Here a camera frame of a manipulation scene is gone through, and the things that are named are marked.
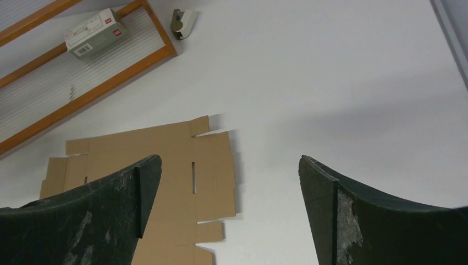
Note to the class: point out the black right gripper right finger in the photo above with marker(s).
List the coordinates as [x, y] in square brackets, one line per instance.
[353, 223]

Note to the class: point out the brown cardboard box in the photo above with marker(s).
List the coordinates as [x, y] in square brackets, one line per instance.
[196, 191]

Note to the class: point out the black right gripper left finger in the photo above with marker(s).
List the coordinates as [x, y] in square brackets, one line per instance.
[99, 222]

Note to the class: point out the grey white small box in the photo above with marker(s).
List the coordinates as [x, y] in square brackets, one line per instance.
[95, 34]

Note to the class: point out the small grey white clip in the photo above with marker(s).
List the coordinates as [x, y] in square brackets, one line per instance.
[182, 23]

